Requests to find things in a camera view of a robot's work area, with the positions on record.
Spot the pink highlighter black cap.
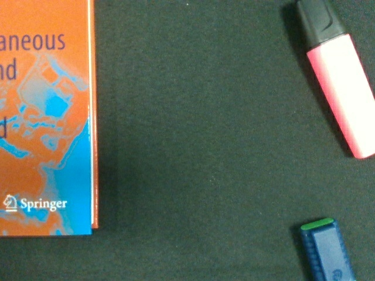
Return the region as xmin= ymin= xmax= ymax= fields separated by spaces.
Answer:
xmin=296 ymin=1 xmax=374 ymax=159

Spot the green highlighter blue cap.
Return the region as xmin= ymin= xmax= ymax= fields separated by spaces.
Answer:
xmin=300 ymin=218 xmax=356 ymax=281

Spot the orange blue Springer book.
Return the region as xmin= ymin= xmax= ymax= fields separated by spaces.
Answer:
xmin=1 ymin=1 xmax=98 ymax=237

